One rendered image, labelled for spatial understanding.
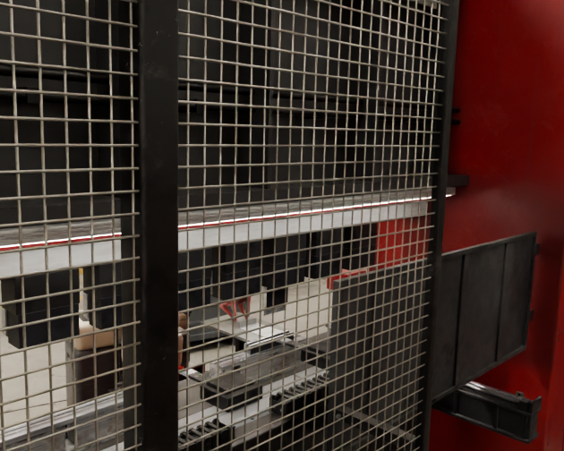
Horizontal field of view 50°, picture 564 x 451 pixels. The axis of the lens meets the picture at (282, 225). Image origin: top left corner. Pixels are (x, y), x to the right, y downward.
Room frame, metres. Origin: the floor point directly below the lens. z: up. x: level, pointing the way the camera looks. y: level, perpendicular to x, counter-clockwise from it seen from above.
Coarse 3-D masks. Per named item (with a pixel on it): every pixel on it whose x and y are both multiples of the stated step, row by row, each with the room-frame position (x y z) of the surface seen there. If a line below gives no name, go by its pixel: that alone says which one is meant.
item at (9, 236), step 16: (400, 192) 1.98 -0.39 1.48; (416, 192) 2.05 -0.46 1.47; (448, 192) 2.21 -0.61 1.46; (224, 208) 1.45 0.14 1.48; (240, 208) 1.47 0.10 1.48; (256, 208) 1.51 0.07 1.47; (272, 208) 1.55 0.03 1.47; (304, 208) 1.64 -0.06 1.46; (320, 208) 1.69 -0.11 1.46; (64, 224) 1.15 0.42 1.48; (80, 224) 1.16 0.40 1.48; (96, 224) 1.19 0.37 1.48; (192, 224) 1.36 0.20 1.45; (0, 240) 1.06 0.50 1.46; (16, 240) 1.07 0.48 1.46; (32, 240) 1.10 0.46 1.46; (48, 240) 1.12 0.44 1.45
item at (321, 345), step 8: (288, 344) 1.83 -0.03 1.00; (296, 344) 1.83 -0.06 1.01; (320, 344) 1.75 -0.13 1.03; (304, 352) 1.72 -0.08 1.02; (312, 352) 1.71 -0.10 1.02; (320, 352) 1.70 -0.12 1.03; (328, 352) 1.69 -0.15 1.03; (304, 360) 1.72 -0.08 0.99; (312, 360) 1.70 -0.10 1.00; (320, 360) 1.68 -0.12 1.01; (328, 360) 1.66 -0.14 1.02; (320, 368) 1.68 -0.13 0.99
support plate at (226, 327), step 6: (216, 318) 2.09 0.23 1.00; (222, 318) 2.09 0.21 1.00; (240, 318) 2.09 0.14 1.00; (252, 318) 2.10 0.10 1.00; (216, 324) 2.02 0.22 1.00; (222, 324) 2.02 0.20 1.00; (228, 324) 2.02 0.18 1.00; (234, 324) 2.02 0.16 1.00; (264, 324) 2.03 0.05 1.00; (216, 330) 1.98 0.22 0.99; (222, 330) 1.96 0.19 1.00; (228, 330) 1.95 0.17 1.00; (234, 330) 1.96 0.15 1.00; (240, 330) 1.96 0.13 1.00; (282, 330) 1.97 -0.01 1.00; (234, 336) 1.91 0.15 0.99; (240, 336) 1.89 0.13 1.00; (252, 336) 1.90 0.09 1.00; (258, 336) 1.90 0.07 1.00
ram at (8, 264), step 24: (288, 216) 1.89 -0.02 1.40; (312, 216) 1.98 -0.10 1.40; (336, 216) 2.06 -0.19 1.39; (360, 216) 2.17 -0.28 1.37; (384, 216) 2.28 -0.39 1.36; (72, 240) 1.37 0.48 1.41; (120, 240) 1.46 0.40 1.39; (192, 240) 1.62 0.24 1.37; (216, 240) 1.68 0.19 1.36; (240, 240) 1.74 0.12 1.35; (0, 264) 1.25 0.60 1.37; (24, 264) 1.29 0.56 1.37; (48, 264) 1.33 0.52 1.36; (72, 264) 1.37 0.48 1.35
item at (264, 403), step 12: (300, 372) 1.65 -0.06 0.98; (312, 372) 1.65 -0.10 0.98; (324, 372) 1.65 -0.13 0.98; (276, 384) 1.56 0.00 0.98; (300, 384) 1.57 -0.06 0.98; (264, 396) 1.48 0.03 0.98; (216, 408) 1.41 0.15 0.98; (240, 408) 1.41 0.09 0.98; (252, 408) 1.41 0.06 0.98; (264, 408) 1.42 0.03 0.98; (180, 420) 1.34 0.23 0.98; (192, 420) 1.34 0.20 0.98; (204, 420) 1.35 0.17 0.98; (228, 420) 1.35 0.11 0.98; (252, 420) 1.35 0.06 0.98; (180, 432) 1.28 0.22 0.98; (120, 444) 1.23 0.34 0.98
